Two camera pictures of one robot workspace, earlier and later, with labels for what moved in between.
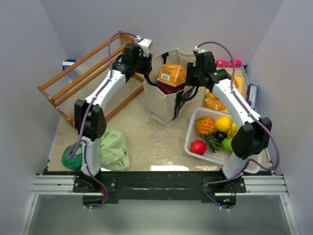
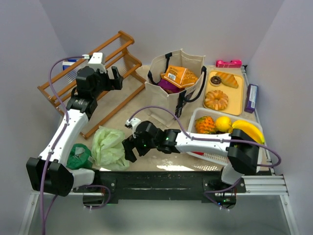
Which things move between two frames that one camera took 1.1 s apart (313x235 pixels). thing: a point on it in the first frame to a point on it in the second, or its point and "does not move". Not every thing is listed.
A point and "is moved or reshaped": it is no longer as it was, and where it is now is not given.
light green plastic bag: [113, 154] does not move
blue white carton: [68, 62] does not move
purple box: [252, 95] does not move
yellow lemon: [223, 124] does not move
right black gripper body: [190, 74] to [133, 143]
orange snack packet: [172, 74] is moved or reshaped
